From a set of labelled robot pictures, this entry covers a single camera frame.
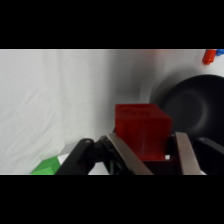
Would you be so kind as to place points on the white block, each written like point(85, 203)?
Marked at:
point(68, 150)

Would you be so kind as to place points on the green notched block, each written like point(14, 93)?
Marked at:
point(46, 167)

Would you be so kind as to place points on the black bowl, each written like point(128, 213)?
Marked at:
point(196, 106)

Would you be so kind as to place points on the red marker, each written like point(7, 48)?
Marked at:
point(209, 56)

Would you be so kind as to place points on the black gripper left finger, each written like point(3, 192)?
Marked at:
point(100, 156)

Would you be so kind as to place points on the blue marker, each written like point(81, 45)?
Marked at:
point(220, 51)

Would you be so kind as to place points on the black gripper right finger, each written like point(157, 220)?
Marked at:
point(188, 156)

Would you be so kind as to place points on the red cube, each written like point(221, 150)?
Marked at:
point(143, 130)

